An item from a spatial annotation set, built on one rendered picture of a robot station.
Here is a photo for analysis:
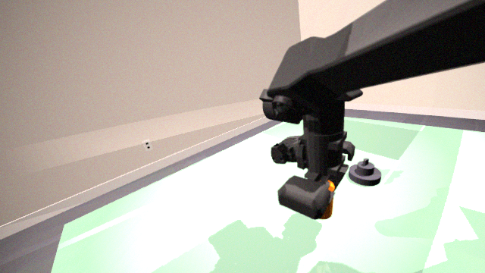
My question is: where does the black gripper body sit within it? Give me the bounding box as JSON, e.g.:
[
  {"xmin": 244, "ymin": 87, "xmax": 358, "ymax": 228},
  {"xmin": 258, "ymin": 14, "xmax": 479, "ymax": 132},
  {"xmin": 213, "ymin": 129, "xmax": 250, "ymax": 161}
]
[{"xmin": 277, "ymin": 130, "xmax": 355, "ymax": 220}]

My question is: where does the orange cylinder with center hole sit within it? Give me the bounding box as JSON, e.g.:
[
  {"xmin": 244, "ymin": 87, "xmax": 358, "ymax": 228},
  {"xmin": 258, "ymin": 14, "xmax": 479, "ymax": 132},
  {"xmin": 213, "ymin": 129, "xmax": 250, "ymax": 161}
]
[{"xmin": 321, "ymin": 181, "xmax": 335, "ymax": 220}]

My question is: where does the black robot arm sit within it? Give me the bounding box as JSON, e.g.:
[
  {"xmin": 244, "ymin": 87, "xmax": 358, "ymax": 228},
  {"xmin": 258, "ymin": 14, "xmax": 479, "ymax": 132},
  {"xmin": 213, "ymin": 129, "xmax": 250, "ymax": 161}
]
[{"xmin": 259, "ymin": 0, "xmax": 485, "ymax": 135}]

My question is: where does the grey round pedestal with short shaft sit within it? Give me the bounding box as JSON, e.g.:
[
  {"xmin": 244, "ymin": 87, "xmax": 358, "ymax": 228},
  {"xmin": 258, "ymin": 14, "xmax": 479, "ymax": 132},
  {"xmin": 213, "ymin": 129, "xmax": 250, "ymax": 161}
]
[{"xmin": 349, "ymin": 158, "xmax": 382, "ymax": 186}]

